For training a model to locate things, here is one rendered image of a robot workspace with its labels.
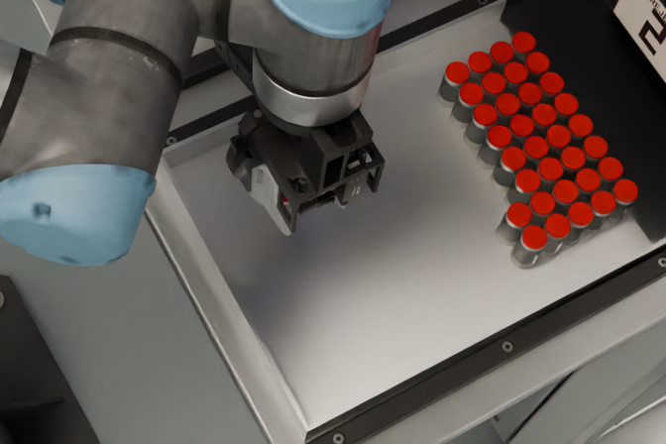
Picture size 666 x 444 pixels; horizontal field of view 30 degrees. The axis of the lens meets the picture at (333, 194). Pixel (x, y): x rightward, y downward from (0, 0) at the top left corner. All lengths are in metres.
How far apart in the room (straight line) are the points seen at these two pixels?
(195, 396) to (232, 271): 0.89
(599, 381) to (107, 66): 0.88
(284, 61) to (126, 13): 0.10
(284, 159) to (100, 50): 0.23
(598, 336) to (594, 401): 0.42
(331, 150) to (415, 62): 0.34
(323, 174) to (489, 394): 0.28
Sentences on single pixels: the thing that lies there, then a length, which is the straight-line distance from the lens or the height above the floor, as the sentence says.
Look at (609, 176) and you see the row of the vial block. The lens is 1.05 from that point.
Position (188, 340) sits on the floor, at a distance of 1.92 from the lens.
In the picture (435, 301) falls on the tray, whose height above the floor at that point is 0.88.
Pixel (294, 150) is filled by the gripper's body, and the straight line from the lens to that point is 0.85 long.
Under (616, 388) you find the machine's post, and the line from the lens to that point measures 1.39.
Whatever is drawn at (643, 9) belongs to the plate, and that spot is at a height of 1.03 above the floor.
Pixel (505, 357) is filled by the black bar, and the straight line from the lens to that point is 1.00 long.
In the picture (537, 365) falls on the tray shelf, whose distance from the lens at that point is 1.03.
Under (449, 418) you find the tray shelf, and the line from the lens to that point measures 1.00.
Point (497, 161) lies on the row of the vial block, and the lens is 1.06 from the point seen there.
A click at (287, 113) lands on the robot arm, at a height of 1.15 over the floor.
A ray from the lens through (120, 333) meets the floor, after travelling 1.93.
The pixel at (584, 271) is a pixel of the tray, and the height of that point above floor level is 0.88.
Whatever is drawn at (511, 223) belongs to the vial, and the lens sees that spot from 1.01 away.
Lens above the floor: 1.84
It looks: 66 degrees down
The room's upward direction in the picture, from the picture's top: 11 degrees clockwise
